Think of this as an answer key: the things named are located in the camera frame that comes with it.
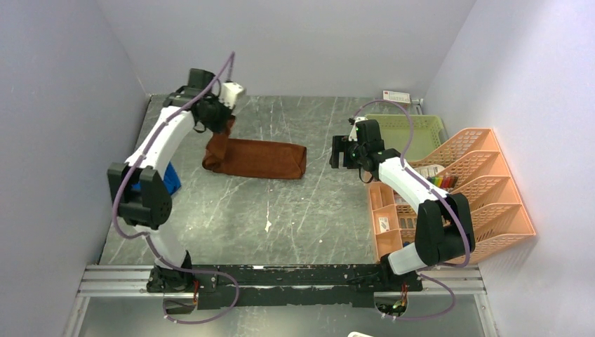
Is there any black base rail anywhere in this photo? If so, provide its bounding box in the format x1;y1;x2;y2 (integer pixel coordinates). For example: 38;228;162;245
145;263;422;310

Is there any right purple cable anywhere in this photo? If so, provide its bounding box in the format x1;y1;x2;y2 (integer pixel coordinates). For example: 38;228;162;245
351;98;473;322

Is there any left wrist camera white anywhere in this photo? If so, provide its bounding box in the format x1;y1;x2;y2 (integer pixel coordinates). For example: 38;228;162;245
218;81;246;110

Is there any blue towel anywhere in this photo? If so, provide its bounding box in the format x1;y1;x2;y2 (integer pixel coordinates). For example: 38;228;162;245
128;163;181;197

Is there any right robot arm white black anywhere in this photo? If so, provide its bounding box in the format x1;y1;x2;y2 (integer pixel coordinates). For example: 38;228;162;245
329;117;475;291

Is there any white red box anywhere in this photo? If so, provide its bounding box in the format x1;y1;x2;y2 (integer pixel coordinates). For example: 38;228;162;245
382;91;411;105

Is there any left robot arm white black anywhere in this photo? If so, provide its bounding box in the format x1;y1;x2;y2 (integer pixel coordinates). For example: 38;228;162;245
107;68;246;293

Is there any brown towel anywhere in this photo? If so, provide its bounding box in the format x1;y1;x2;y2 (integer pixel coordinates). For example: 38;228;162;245
202;116;307;180

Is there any green plastic basket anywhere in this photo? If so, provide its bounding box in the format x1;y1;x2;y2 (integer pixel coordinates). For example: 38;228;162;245
366;114;444;162

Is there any purple cable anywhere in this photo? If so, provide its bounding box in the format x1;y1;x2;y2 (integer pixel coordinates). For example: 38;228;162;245
351;98;473;322
111;51;241;325

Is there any orange file organizer rack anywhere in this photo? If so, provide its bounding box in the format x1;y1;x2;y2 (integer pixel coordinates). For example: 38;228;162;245
410;128;535;264

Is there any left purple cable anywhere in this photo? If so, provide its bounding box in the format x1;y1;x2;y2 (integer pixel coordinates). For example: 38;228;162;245
111;51;241;325

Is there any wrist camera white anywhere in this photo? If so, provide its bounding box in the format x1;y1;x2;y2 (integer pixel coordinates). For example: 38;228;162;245
218;81;246;110
348;117;368;142

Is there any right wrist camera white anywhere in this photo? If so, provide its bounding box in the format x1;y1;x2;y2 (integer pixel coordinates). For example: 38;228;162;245
348;117;368;142

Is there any coloured marker set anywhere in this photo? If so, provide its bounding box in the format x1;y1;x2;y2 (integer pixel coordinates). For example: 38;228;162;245
427;176;458;189

